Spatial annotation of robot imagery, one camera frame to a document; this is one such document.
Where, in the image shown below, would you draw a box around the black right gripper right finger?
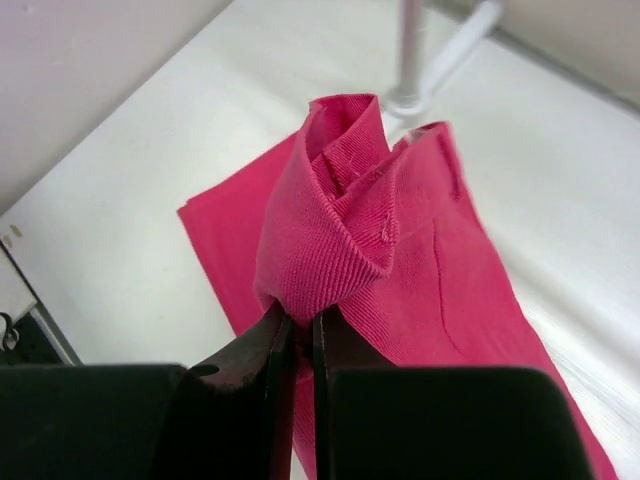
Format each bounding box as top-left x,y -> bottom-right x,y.
313,307 -> 594,479

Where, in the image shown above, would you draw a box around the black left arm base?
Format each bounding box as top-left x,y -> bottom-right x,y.
0,312 -> 63,367

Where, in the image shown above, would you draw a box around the white clothes rack with rail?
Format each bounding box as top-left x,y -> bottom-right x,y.
382,0 -> 504,130

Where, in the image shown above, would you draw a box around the pink trousers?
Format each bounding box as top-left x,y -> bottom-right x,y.
176,92 -> 621,480

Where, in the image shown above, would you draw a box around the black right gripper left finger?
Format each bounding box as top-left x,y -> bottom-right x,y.
1,304 -> 295,479

